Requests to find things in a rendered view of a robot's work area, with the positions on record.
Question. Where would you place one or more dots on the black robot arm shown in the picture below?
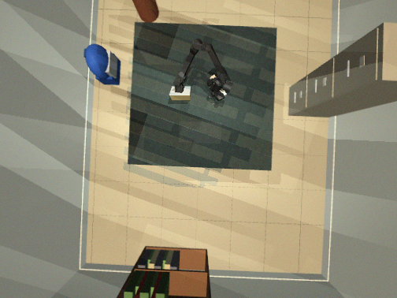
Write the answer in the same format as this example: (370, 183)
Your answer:
(221, 71)

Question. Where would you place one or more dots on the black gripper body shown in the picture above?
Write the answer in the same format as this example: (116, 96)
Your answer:
(220, 95)

